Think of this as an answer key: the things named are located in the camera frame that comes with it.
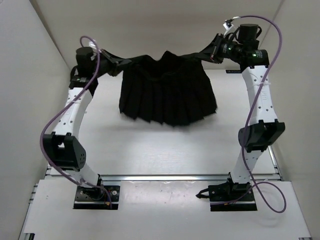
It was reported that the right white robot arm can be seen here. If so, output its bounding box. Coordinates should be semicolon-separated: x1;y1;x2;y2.
195;33;286;200

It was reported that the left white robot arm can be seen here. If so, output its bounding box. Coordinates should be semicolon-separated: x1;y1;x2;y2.
40;47;131;199

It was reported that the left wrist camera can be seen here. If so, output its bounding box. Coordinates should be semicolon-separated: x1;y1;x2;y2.
75;46;99;78

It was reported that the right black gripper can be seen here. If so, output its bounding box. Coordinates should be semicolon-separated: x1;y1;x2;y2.
196;34;244;66

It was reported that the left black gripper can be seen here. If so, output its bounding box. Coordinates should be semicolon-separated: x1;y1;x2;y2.
93;46;132;75

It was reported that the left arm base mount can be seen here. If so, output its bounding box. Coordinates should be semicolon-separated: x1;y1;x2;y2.
73;182;121;210

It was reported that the right table label sticker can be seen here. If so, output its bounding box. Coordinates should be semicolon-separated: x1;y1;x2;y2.
225;69;242;74

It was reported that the aluminium front rail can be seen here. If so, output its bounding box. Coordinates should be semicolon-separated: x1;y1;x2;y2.
96;174;282;183

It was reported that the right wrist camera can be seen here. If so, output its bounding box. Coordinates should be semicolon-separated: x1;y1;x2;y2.
236;23;262;49

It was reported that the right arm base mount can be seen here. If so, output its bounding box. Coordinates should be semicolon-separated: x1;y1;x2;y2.
195;182;258;212

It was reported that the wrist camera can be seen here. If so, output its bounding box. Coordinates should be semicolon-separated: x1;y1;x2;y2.
75;46;99;78
236;23;262;49

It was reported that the black pleated skirt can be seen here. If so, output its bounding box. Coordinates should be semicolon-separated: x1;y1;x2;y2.
118;51;218;127

